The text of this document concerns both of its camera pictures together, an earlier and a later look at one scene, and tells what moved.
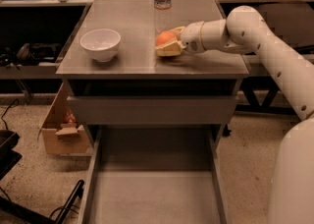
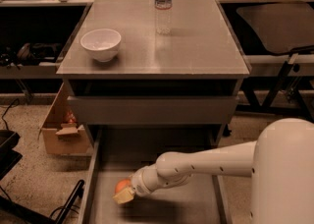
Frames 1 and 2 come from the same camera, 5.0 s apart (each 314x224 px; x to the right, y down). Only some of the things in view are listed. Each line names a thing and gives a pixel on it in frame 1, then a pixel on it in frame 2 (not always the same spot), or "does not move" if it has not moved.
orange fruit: (165, 37) to (122, 185)
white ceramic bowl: (102, 44) does not move
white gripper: (191, 37) to (138, 184)
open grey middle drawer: (154, 175) does not move
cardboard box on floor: (62, 135) does not move
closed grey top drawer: (154, 110) does not move
